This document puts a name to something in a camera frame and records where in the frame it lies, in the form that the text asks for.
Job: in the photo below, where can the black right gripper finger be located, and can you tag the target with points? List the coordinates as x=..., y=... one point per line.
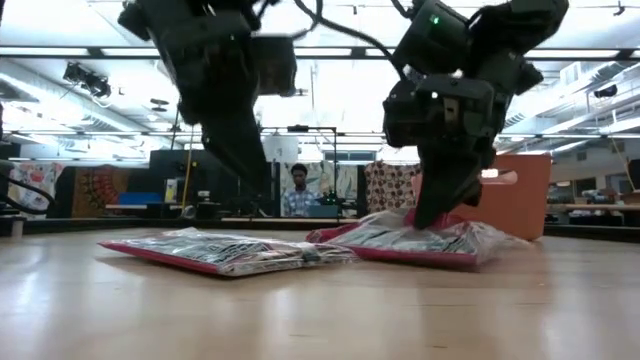
x=475, y=185
x=437, y=195

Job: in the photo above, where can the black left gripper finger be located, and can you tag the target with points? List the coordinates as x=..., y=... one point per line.
x=240, y=155

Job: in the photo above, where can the red popcorn bag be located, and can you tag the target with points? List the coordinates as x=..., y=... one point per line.
x=225, y=252
x=400, y=240

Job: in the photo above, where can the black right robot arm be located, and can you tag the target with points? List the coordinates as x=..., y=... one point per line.
x=500, y=30

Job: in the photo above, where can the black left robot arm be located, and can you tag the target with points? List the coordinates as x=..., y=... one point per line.
x=175, y=12

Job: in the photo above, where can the dotted patterned cloth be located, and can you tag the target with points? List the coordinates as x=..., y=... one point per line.
x=392, y=182

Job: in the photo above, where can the orange plastic basket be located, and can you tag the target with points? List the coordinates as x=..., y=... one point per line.
x=525, y=210

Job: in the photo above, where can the person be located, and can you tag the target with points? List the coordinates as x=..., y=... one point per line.
x=299, y=197

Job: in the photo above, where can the leaf patterned cloth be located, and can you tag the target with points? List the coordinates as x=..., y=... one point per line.
x=330, y=177

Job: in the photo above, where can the blue box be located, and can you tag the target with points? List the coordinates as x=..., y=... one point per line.
x=140, y=198

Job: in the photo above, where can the background wooden table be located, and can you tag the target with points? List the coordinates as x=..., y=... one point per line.
x=595, y=206

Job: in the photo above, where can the black ceiling devices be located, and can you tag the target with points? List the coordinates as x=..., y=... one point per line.
x=87, y=80

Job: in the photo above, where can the white ceiling vent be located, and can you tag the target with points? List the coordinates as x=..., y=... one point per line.
x=570, y=75

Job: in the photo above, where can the orange brown patterned cloth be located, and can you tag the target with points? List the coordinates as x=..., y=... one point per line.
x=97, y=187

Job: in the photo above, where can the small black ceiling device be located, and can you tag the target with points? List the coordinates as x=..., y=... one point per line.
x=606, y=91

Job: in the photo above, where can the floral patterned cloth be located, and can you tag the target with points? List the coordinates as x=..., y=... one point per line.
x=37, y=182

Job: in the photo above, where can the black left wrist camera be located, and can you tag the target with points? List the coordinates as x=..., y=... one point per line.
x=274, y=65

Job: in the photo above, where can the black background rig frame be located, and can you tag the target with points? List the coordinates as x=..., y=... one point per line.
x=320, y=129

